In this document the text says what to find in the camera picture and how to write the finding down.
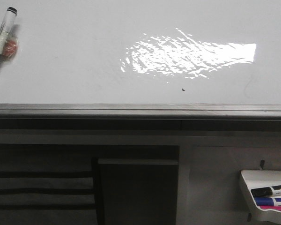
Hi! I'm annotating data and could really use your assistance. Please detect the grey black striped panel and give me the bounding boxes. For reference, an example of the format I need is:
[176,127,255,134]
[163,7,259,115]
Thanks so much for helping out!
[0,171,104,225]

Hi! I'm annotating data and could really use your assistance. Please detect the grey metal whiteboard frame rail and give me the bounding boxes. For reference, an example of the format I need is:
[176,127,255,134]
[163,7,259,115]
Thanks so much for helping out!
[0,103,281,132]

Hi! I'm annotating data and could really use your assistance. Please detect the dark rectangular panel white top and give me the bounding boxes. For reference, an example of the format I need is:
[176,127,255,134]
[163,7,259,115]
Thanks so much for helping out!
[99,158,178,225]

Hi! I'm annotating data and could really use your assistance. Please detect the white whiteboard surface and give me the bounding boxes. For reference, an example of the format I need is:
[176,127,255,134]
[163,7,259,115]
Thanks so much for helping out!
[0,0,281,104]

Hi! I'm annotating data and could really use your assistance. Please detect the black metal hook left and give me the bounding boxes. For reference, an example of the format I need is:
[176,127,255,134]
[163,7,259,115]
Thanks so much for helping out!
[259,160,265,170]

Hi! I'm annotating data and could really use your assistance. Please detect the blue capped marker in tray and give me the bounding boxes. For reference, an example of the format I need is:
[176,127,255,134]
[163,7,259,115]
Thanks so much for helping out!
[254,197,281,206]

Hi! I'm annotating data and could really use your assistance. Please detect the white plastic marker tray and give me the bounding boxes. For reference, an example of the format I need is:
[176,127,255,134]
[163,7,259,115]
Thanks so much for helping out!
[239,170,281,225]

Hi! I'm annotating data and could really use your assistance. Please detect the pink marker in tray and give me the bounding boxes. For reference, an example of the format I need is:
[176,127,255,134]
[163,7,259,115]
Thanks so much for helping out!
[259,206,281,212]

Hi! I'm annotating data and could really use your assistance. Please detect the black capped marker in tray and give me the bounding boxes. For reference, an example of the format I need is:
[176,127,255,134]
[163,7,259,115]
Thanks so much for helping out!
[251,185,281,197]

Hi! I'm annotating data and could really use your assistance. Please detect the white whiteboard marker black cap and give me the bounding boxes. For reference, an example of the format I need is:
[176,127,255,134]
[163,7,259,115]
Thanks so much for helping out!
[0,7,17,56]

